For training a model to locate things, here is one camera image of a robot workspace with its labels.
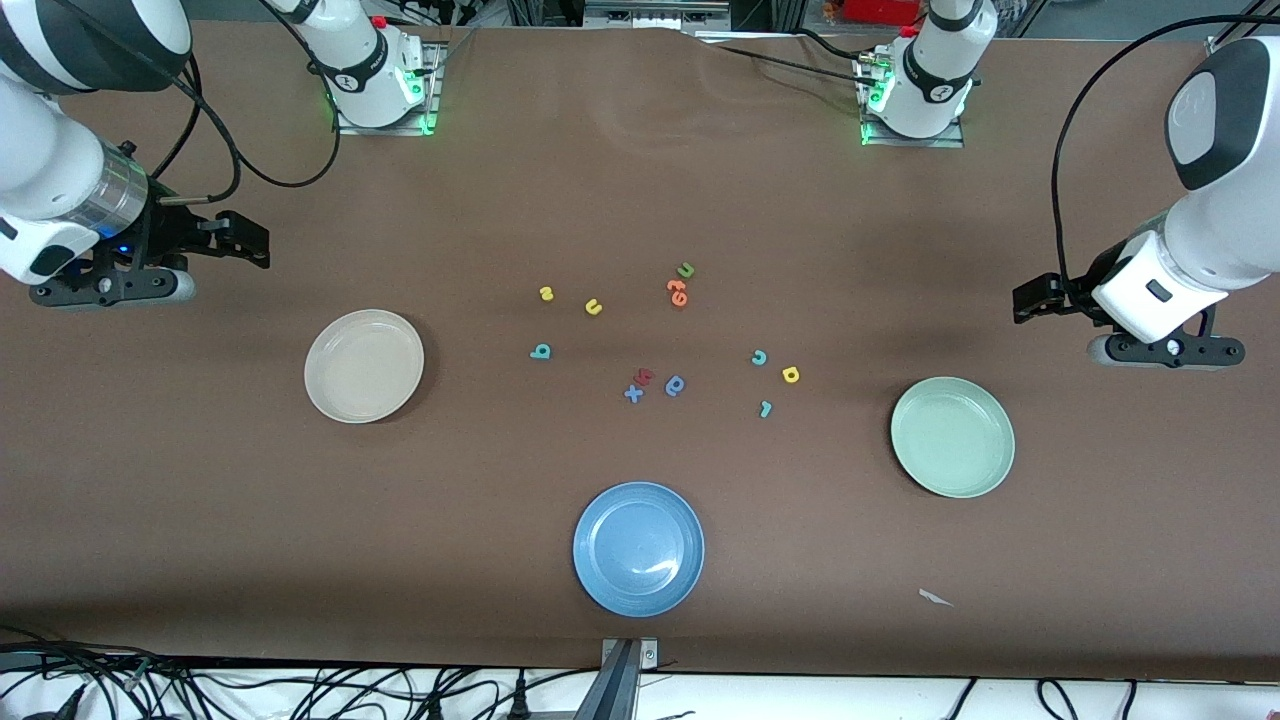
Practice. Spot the silver table corner bracket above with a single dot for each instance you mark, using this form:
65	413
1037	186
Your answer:
1213	45

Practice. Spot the light green plate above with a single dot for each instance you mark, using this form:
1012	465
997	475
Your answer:
952	437

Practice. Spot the red box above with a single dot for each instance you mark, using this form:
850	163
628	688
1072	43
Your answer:
880	10

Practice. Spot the grey power strip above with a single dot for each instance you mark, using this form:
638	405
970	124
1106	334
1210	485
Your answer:
650	15

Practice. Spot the blue plate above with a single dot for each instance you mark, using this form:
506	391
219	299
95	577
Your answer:
638	550

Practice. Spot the beige brown plate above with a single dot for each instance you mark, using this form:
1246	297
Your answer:
364	366

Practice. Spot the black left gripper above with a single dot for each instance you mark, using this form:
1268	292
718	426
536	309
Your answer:
1082	283

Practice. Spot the white paper scrap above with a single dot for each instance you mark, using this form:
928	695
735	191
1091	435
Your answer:
933	597

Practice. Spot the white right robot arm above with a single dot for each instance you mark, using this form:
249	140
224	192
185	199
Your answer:
35	130

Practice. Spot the blue round foam letter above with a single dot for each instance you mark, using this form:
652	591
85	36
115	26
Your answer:
670	386

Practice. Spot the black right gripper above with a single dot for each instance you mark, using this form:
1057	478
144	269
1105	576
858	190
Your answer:
176	232

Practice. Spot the silver metal bracket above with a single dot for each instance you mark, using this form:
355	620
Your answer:
650	655

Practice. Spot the black power plug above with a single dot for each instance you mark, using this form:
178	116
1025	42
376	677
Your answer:
518	705
435	708

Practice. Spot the red foam letter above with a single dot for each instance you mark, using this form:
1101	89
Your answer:
645	377

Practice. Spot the brown table cover mat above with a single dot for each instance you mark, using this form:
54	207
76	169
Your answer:
200	500

